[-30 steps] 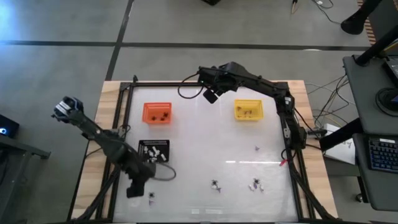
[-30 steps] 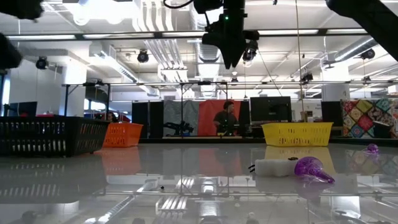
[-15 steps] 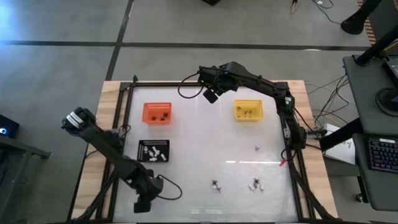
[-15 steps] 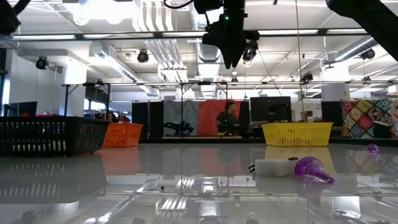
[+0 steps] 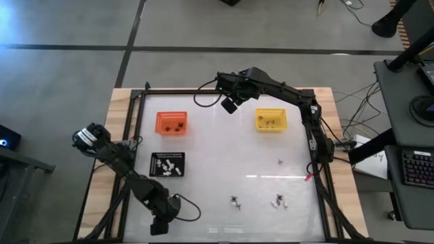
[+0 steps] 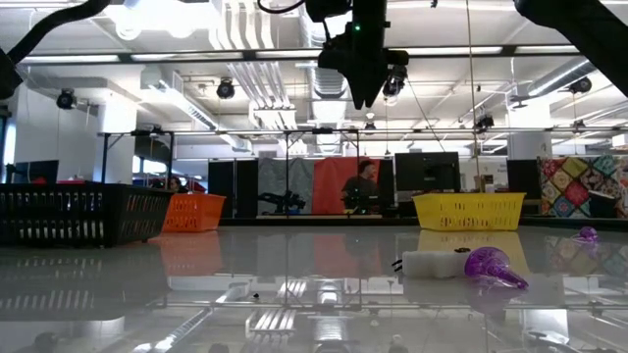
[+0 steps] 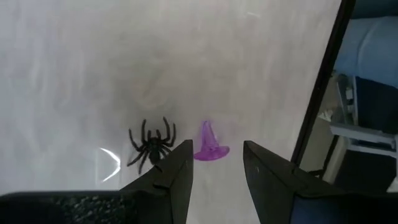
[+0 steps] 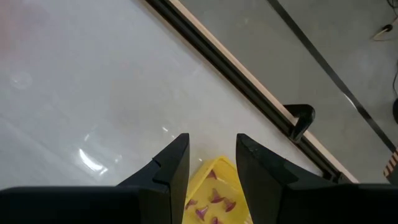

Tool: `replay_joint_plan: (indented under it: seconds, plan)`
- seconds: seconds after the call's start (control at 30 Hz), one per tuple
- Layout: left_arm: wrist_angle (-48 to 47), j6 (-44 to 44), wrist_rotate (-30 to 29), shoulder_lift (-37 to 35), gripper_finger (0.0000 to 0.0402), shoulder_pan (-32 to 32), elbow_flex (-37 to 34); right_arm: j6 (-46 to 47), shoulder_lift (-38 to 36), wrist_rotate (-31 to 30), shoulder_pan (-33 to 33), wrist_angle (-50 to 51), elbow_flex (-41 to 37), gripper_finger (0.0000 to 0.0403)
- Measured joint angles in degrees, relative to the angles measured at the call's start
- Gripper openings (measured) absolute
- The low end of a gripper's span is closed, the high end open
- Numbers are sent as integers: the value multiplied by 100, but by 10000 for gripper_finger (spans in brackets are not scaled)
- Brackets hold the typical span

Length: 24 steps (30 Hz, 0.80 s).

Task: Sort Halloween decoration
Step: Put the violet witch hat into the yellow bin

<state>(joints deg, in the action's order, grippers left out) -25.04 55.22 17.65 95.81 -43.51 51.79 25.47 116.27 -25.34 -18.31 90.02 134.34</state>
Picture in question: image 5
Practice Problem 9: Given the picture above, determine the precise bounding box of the yellow floor cable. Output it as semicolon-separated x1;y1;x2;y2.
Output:
342;125;374;140

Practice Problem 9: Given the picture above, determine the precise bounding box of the black slotted plastic basket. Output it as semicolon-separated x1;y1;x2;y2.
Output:
149;152;186;178

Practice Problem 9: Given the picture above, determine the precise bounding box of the person's leg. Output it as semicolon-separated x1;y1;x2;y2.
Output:
371;0;418;39

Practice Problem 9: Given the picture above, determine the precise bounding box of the yellow slotted plastic basket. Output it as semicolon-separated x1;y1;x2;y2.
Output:
254;108;288;132

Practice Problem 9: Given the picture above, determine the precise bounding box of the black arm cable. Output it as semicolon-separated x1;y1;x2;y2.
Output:
193;79;221;108
172;192;202;223

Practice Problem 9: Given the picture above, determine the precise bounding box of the black diagonal pole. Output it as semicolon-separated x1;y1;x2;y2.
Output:
386;26;434;73

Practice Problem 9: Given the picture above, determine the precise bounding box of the white box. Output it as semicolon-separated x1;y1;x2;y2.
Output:
351;134;389;181

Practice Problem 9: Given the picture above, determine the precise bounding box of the dark grey desk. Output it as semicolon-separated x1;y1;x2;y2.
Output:
374;59;434;147
384;144;434;231

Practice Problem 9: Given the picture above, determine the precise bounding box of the black metal stand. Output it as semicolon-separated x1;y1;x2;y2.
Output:
0;148;56;244

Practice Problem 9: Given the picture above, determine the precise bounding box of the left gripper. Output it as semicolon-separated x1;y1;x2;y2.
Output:
150;203;180;237

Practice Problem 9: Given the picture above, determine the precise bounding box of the thin floor cable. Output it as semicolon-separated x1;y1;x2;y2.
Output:
338;0;373;28

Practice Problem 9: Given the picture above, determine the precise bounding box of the black diagonal bar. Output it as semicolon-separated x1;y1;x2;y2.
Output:
348;127;396;165

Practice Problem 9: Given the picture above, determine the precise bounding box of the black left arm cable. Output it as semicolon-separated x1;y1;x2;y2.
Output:
172;192;202;223

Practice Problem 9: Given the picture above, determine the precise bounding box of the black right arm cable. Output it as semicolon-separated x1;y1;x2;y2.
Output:
193;79;221;108

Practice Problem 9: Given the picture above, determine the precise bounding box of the black aluminium table frame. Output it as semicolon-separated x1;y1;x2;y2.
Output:
77;81;370;244

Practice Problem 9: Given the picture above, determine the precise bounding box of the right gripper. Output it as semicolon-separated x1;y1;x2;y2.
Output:
216;72;254;115

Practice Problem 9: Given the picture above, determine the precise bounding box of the orange slotted plastic basket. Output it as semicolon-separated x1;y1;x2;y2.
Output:
155;111;189;136

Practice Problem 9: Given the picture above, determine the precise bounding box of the black keyboard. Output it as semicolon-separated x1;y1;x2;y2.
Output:
401;150;434;189

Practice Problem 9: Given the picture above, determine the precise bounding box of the black device with blue light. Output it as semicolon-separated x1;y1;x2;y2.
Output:
0;124;22;152

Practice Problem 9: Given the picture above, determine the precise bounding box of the dark screen device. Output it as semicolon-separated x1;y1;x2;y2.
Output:
416;60;434;96

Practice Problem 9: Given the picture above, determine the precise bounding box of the black floor cable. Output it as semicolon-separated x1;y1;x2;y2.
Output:
334;80;388;118

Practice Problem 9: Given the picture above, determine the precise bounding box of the black round monitor base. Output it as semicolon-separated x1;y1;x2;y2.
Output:
408;94;434;128

